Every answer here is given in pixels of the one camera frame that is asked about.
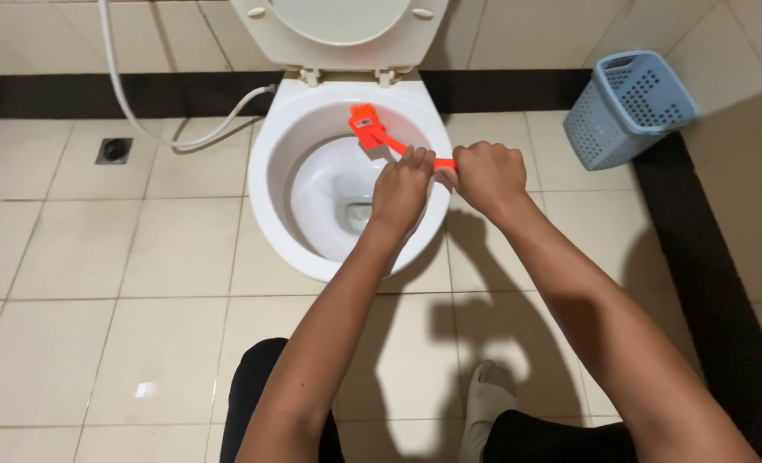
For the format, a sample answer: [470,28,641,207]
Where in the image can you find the blue plastic basket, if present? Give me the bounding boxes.
[562,50,699,172]

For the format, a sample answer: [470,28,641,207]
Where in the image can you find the white slipper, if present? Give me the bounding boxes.
[457,360,518,463]

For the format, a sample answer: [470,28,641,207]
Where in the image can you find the orange toilet brush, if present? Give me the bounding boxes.
[347,103,458,171]

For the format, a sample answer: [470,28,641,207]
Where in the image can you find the white toilet bowl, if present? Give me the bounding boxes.
[247,69,454,284]

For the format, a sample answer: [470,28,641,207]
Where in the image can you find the white bidet hose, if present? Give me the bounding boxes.
[97,0,278,150]

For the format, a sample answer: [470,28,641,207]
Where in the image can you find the metal floor drain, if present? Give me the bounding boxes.
[95,137,134,166]

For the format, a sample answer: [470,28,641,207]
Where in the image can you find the white toilet seat lid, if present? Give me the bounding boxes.
[229,0,450,88]

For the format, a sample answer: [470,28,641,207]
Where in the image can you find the person's right hand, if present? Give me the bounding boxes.
[442,141,528,226]

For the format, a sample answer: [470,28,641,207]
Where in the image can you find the person's black trousers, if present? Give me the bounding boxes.
[219,337,639,463]

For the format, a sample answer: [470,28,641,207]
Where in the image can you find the person's left hand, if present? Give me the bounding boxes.
[371,146,437,239]

